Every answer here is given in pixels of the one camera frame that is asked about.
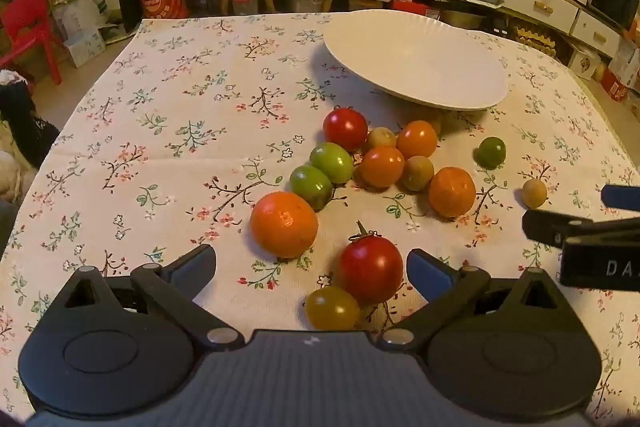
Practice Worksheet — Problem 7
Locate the yellow-green tomato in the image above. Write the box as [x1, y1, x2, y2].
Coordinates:
[305, 286, 361, 330]

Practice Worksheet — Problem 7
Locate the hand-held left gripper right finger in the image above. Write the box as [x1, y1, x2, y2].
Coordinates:
[377, 249, 563, 350]

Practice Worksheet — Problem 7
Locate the floral tablecloth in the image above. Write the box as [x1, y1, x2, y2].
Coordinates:
[0, 14, 640, 423]

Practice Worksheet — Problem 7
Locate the red plastic chair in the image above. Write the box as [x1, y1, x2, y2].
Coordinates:
[0, 0, 63, 86]

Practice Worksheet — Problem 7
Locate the orange tomato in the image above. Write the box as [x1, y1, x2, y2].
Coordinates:
[357, 146, 406, 189]
[396, 120, 439, 159]

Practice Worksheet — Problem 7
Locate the red box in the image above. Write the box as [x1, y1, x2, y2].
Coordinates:
[391, 0, 441, 20]

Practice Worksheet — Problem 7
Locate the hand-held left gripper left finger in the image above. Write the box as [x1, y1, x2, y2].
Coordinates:
[50, 244, 246, 350]

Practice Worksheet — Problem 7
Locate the small dark green tomato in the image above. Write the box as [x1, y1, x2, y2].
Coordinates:
[475, 136, 507, 169]

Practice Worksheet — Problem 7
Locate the white shopping bag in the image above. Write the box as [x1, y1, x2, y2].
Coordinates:
[50, 0, 115, 38]

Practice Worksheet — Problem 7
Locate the small orange mandarin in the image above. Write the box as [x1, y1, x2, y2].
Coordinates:
[428, 167, 477, 218]

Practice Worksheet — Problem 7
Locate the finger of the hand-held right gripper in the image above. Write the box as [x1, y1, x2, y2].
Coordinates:
[601, 184, 640, 209]
[522, 209, 640, 250]

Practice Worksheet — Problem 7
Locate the red tomato with stem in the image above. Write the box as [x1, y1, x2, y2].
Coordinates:
[339, 221, 404, 306]

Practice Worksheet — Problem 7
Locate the large orange mandarin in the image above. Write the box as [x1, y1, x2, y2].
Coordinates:
[250, 191, 319, 259]

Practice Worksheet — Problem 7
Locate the small brown round fruit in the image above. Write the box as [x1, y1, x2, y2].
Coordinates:
[521, 178, 548, 209]
[366, 127, 398, 152]
[401, 155, 435, 192]

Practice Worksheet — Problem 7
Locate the white patterned box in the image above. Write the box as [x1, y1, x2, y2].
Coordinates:
[64, 28, 107, 68]

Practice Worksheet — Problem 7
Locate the white paper plate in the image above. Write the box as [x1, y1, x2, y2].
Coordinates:
[322, 10, 510, 111]

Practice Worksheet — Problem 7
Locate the egg carton stack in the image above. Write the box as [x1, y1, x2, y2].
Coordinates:
[514, 26, 562, 54]

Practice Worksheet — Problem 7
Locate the dark cloth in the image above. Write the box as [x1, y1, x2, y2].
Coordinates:
[0, 82, 61, 168]

